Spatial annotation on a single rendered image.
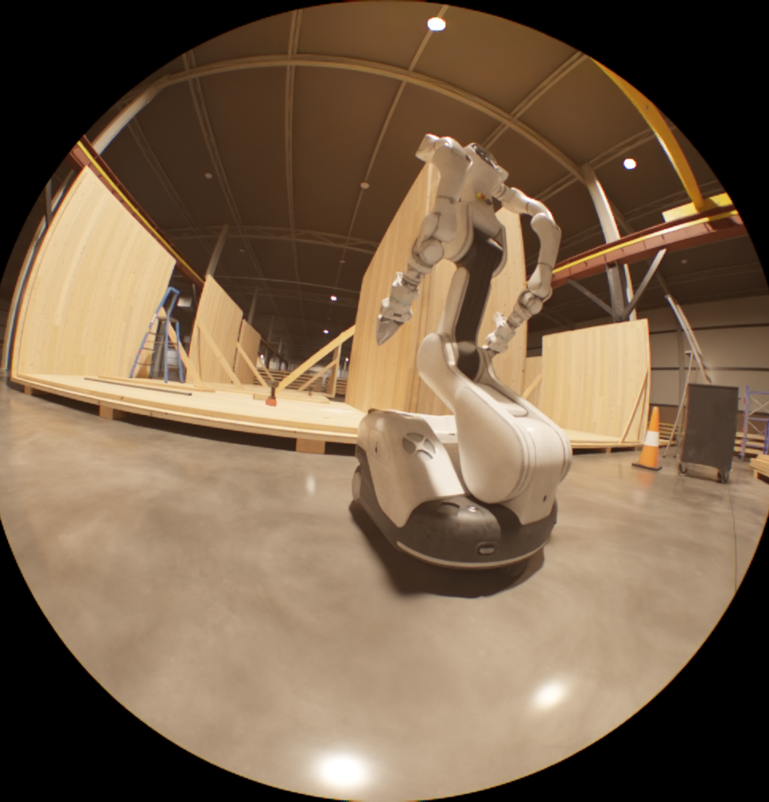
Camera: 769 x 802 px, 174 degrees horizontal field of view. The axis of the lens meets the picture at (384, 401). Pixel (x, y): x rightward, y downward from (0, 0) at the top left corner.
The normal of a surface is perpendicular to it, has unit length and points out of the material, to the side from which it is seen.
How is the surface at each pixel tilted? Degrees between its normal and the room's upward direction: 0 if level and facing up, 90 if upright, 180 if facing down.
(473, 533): 71
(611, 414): 90
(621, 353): 90
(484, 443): 90
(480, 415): 86
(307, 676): 0
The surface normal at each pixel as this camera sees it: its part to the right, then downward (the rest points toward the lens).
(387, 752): 0.13, -0.99
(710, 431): -0.89, -0.11
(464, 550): -0.17, -0.01
